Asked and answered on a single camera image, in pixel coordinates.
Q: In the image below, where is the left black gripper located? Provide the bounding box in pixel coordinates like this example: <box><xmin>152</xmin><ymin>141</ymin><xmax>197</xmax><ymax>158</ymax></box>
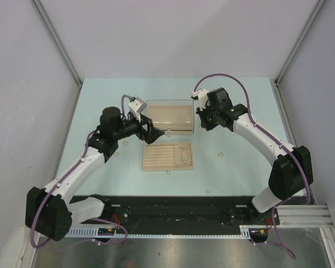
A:
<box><xmin>113</xmin><ymin>112</ymin><xmax>164</xmax><ymax>144</ymax></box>

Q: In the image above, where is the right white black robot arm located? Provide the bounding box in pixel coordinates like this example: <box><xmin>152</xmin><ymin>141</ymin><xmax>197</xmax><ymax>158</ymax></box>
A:
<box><xmin>191</xmin><ymin>88</ymin><xmax>313</xmax><ymax>224</ymax></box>

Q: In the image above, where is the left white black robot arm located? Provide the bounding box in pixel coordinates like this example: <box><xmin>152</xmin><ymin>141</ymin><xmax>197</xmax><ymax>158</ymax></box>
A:
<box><xmin>25</xmin><ymin>107</ymin><xmax>165</xmax><ymax>248</ymax></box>

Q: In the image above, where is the beige jewelry box clear case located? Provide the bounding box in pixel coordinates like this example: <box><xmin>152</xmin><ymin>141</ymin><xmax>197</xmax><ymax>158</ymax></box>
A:
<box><xmin>146</xmin><ymin>99</ymin><xmax>195</xmax><ymax>136</ymax></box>

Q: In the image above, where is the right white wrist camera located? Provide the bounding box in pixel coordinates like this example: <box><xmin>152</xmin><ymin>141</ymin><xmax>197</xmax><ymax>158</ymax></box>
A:
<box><xmin>191</xmin><ymin>89</ymin><xmax>209</xmax><ymax>111</ymax></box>

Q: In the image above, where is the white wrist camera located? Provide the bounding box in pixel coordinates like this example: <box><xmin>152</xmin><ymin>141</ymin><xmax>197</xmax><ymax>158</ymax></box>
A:
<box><xmin>128</xmin><ymin>97</ymin><xmax>147</xmax><ymax>122</ymax></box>
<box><xmin>191</xmin><ymin>89</ymin><xmax>209</xmax><ymax>111</ymax></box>

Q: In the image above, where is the beige velvet ring tray drawer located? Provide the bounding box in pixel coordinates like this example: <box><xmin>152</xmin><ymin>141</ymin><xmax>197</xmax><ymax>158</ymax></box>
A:
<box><xmin>142</xmin><ymin>142</ymin><xmax>194</xmax><ymax>171</ymax></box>

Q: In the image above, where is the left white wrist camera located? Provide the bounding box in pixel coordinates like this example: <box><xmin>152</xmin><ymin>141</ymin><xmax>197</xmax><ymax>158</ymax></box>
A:
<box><xmin>128</xmin><ymin>97</ymin><xmax>147</xmax><ymax>122</ymax></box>

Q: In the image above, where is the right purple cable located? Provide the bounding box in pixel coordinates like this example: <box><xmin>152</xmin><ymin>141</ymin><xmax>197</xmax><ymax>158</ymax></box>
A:
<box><xmin>194</xmin><ymin>72</ymin><xmax>312</xmax><ymax>204</ymax></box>

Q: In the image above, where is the purple cable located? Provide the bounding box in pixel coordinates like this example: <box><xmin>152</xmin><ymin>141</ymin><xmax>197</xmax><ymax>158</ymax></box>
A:
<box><xmin>194</xmin><ymin>72</ymin><xmax>312</xmax><ymax>204</ymax></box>
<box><xmin>30</xmin><ymin>94</ymin><xmax>136</xmax><ymax>249</ymax></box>

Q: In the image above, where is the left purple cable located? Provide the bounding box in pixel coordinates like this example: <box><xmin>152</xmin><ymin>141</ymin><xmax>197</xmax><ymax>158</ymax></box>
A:
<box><xmin>30</xmin><ymin>94</ymin><xmax>136</xmax><ymax>249</ymax></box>

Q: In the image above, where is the grey slotted cable duct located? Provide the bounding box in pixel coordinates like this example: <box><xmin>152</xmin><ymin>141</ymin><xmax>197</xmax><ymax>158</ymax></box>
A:
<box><xmin>65</xmin><ymin>226</ymin><xmax>269</xmax><ymax>240</ymax></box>

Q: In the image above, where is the right aluminium frame post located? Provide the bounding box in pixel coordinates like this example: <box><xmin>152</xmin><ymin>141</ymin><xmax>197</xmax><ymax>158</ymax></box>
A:
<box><xmin>274</xmin><ymin>0</ymin><xmax>328</xmax><ymax>86</ymax></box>

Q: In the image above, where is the aluminium frame post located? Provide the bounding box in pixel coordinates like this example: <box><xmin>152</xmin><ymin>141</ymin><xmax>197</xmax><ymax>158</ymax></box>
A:
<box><xmin>274</xmin><ymin>0</ymin><xmax>328</xmax><ymax>86</ymax></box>
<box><xmin>30</xmin><ymin>0</ymin><xmax>83</xmax><ymax>88</ymax></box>

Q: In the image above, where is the left aluminium frame post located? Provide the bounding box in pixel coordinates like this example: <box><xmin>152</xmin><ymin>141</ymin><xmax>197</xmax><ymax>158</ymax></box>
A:
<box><xmin>30</xmin><ymin>0</ymin><xmax>83</xmax><ymax>88</ymax></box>

